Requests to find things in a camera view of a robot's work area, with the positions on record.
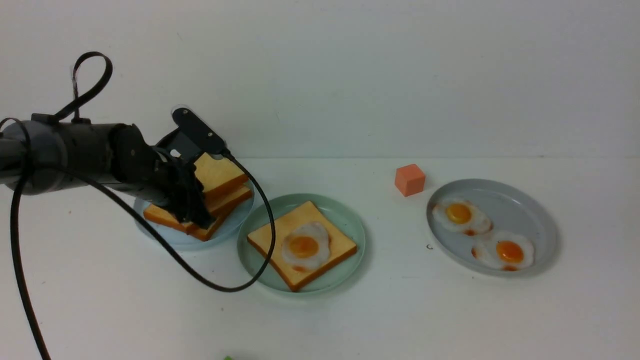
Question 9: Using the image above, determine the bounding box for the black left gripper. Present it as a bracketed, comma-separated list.
[153, 147, 215, 229]

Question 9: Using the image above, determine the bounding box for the fried egg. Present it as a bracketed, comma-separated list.
[281, 221, 331, 272]
[430, 198, 493, 237]
[471, 230, 535, 272]

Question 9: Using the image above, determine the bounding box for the stack toast slice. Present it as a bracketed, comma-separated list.
[142, 205, 237, 242]
[205, 185, 253, 217]
[194, 153, 249, 202]

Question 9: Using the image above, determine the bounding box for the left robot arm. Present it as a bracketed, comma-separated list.
[0, 114, 215, 228]

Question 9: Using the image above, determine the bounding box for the light blue plate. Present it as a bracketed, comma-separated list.
[134, 182, 255, 251]

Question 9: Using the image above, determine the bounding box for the mint green plate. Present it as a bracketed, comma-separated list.
[237, 193, 366, 295]

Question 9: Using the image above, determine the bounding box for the orange foam cube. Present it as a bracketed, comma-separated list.
[394, 163, 426, 198]

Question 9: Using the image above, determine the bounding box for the grey plate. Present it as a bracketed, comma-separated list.
[426, 178, 558, 278]

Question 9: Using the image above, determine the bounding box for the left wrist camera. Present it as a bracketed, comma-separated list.
[155, 105, 230, 162]

